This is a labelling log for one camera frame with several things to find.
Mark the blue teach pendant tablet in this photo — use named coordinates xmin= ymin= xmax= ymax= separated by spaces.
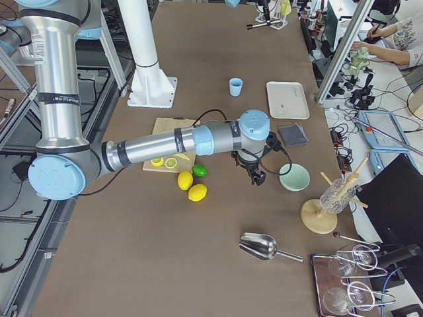
xmin=357 ymin=110 xmax=410 ymax=150

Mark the wooden cutting board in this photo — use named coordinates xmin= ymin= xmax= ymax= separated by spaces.
xmin=142 ymin=118 xmax=196 ymax=174

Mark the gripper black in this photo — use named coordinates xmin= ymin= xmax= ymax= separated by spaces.
xmin=231 ymin=151 xmax=266 ymax=186
xmin=257 ymin=0 xmax=270 ymax=22

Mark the clear glass on stand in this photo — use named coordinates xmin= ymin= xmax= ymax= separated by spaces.
xmin=320 ymin=178 xmax=356 ymax=214

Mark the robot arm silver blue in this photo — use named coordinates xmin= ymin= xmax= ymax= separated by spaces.
xmin=224 ymin=0 xmax=270 ymax=22
xmin=19 ymin=1 xmax=271 ymax=201

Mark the yellow plastic knife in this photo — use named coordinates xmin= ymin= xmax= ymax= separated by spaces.
xmin=174 ymin=153 xmax=190 ymax=160

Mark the green lime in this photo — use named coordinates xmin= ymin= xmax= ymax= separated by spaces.
xmin=192 ymin=164 xmax=208 ymax=178

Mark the mint green bowl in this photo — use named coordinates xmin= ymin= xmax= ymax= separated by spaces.
xmin=279 ymin=163 xmax=311 ymax=192

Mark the cream rabbit tray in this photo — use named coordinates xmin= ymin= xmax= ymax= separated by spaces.
xmin=266 ymin=81 xmax=310 ymax=120

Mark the light blue plastic cup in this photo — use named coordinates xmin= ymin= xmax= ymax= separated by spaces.
xmin=229 ymin=77 xmax=243 ymax=97

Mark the steel ice scoop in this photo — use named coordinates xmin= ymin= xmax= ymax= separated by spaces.
xmin=239 ymin=232 xmax=303 ymax=262

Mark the lemon half slice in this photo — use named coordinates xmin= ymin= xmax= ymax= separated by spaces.
xmin=164 ymin=157 xmax=178 ymax=169
xmin=150 ymin=157 xmax=165 ymax=167

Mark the yellow lemon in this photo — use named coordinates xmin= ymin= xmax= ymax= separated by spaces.
xmin=188 ymin=184 xmax=208 ymax=202
xmin=177 ymin=171 xmax=194 ymax=191

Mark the person forearm white sleeve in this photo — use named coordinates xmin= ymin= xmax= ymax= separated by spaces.
xmin=351 ymin=42 xmax=422 ymax=67

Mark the wooden cup tree stand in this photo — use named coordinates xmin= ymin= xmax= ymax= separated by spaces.
xmin=300 ymin=157 xmax=368 ymax=234

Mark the steel muddler black tip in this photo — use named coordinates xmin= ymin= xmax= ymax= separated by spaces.
xmin=247 ymin=19 xmax=287 ymax=30

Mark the aluminium frame post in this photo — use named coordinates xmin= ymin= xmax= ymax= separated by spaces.
xmin=315 ymin=0 xmax=374 ymax=105

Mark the grey folded cloth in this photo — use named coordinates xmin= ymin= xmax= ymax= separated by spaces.
xmin=278 ymin=123 xmax=309 ymax=147

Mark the white wire cup rack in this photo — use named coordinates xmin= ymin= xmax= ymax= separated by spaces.
xmin=253 ymin=0 xmax=291 ymax=30

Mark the yellow plastic cup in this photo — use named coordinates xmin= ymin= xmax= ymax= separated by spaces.
xmin=280 ymin=0 xmax=291 ymax=16

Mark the black monitor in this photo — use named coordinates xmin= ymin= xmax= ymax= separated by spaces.
xmin=358 ymin=154 xmax=422 ymax=246

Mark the wine glass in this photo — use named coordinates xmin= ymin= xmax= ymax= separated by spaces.
xmin=328 ymin=244 xmax=377 ymax=278
xmin=323 ymin=281 xmax=376 ymax=316

